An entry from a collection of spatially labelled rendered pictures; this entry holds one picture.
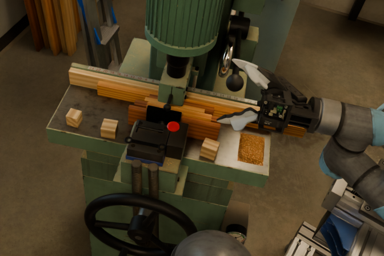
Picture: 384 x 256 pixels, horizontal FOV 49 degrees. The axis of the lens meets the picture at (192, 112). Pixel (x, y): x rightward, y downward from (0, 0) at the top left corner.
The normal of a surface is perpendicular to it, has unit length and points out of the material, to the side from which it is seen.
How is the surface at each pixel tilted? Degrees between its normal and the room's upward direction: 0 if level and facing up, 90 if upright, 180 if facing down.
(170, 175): 90
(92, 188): 90
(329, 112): 30
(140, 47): 0
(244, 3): 90
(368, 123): 36
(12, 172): 0
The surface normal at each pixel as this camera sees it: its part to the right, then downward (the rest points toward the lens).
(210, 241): -0.13, -0.97
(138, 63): 0.12, -0.67
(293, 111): 0.18, -0.84
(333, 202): -0.54, 0.57
